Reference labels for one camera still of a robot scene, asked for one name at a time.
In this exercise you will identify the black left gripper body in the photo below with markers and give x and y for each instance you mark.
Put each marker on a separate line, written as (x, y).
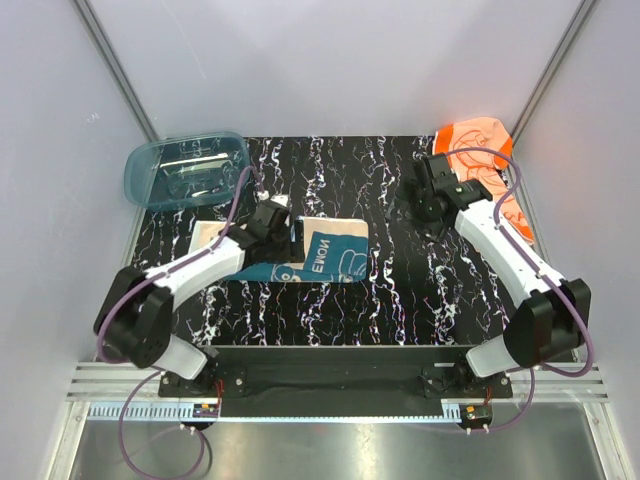
(279, 252)

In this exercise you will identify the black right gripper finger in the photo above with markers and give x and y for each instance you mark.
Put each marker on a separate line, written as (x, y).
(421, 173)
(396, 211)

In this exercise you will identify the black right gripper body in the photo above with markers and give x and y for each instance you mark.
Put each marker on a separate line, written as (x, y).
(418, 210)

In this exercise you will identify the teal beige cartoon towel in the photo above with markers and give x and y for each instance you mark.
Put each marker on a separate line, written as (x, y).
(336, 251)

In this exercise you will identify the orange cartoon towel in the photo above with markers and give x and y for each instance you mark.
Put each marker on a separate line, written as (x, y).
(480, 132)

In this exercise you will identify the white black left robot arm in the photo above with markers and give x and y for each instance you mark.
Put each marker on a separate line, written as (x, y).
(134, 323)

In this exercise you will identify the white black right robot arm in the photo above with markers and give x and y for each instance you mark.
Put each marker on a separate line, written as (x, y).
(551, 316)

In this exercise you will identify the teal transparent plastic basin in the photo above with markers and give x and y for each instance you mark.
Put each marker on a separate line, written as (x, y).
(185, 172)

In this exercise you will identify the left controller board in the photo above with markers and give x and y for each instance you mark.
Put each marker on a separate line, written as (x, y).
(206, 410)

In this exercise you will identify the controller board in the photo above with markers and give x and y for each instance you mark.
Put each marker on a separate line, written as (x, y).
(206, 410)
(476, 416)

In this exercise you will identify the right controller board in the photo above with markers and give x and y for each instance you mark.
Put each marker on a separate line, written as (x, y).
(476, 416)

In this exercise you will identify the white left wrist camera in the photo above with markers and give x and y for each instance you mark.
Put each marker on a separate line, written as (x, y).
(281, 199)

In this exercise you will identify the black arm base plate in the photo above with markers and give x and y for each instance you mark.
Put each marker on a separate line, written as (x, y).
(431, 371)

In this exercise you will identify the right slotted cable duct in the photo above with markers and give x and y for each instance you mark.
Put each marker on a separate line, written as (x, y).
(451, 411)

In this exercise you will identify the slotted cable duct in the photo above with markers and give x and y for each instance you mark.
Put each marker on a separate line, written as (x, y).
(144, 411)
(451, 411)

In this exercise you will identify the right rear aluminium post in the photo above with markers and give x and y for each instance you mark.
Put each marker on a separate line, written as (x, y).
(567, 41)

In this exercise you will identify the aluminium post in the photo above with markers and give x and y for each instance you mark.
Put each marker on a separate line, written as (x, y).
(107, 53)
(567, 41)

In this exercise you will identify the aluminium front frame rail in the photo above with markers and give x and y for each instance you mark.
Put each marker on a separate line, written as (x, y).
(105, 382)

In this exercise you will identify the left slotted cable duct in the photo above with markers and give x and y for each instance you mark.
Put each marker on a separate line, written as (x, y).
(144, 411)

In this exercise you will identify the left rear aluminium post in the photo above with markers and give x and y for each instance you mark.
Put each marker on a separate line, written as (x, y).
(107, 53)

